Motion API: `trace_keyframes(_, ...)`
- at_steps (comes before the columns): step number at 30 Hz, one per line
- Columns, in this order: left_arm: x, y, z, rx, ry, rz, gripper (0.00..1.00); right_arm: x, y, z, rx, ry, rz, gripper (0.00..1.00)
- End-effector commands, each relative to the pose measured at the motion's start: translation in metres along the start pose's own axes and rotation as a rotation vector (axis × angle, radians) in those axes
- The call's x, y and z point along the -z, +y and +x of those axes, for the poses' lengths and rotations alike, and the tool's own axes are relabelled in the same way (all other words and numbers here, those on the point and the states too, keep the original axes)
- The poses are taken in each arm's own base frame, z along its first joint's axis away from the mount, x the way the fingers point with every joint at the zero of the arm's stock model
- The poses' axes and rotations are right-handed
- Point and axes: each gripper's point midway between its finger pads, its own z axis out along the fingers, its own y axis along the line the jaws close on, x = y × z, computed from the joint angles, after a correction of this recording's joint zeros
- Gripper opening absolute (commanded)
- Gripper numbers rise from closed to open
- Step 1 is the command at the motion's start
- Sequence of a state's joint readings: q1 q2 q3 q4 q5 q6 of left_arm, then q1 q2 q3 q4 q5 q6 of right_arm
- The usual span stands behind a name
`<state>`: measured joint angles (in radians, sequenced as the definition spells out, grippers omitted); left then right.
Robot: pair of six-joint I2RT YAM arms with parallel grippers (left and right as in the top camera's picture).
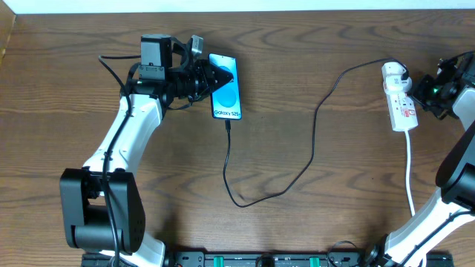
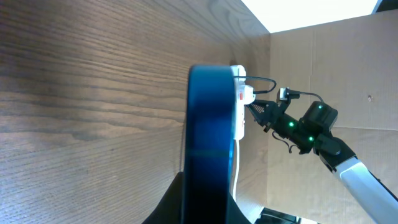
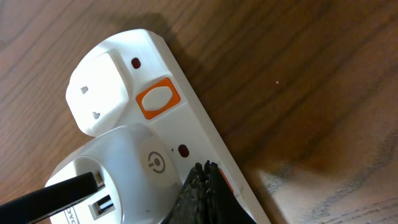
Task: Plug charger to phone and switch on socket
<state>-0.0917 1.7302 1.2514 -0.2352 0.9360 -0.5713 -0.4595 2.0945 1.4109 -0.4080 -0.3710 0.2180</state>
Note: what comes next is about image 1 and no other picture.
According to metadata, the white power strip cord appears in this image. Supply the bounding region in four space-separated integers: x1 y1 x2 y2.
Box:
403 129 428 267

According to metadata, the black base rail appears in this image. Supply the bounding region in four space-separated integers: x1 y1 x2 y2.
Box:
80 251 454 267

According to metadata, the white USB charger adapter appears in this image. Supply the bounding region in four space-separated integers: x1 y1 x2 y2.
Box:
383 75 412 94

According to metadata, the black USB charging cable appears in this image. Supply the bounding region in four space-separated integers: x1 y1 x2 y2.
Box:
222 58 410 208

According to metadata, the blue Galaxy smartphone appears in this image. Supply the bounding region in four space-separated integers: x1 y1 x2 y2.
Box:
209 53 242 120

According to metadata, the white power strip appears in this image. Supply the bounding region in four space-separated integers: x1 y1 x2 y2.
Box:
381 62 418 132

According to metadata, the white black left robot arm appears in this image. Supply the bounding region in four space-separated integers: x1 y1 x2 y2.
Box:
59 34 240 266

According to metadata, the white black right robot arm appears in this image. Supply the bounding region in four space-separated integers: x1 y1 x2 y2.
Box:
361 51 474 266

